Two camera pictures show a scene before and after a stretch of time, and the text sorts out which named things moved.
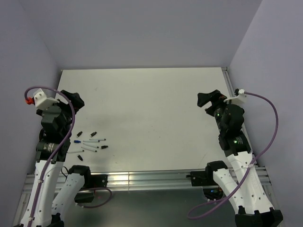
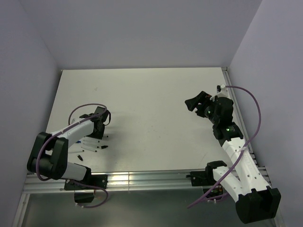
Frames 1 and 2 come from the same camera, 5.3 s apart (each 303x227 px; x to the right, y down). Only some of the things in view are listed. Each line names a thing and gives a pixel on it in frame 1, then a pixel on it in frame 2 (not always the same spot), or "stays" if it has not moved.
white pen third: (89, 149) stays
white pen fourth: (75, 151) stays
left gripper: (76, 101) to (99, 135)
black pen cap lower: (80, 157) stays
